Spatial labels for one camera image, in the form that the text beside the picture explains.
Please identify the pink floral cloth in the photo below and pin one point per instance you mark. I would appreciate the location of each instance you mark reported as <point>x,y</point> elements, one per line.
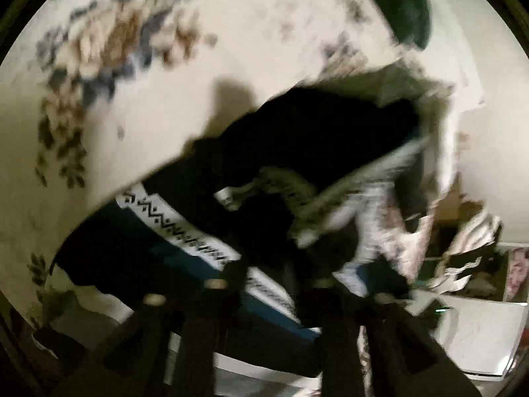
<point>518,275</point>

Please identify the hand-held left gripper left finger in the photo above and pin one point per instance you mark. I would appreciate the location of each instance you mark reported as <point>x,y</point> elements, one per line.
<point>225,297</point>

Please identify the black garment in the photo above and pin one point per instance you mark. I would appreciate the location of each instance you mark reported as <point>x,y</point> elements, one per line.
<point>310,132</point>

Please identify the striped clothes heap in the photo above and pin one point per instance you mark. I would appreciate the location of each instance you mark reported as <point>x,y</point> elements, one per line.
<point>471,235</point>

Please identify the white plastic box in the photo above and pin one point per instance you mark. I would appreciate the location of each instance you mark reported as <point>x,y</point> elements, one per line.
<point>475,335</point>

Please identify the floral printed blanket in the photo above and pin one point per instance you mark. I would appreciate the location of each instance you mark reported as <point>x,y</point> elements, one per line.
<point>206,29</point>

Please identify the dark green pillow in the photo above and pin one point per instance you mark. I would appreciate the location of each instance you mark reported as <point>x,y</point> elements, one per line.
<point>401,4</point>

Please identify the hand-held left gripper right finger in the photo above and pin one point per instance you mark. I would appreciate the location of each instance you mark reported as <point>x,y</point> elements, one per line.
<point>330,314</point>

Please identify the grey striped clothes pile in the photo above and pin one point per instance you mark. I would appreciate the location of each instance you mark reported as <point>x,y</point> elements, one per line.
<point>318,202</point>

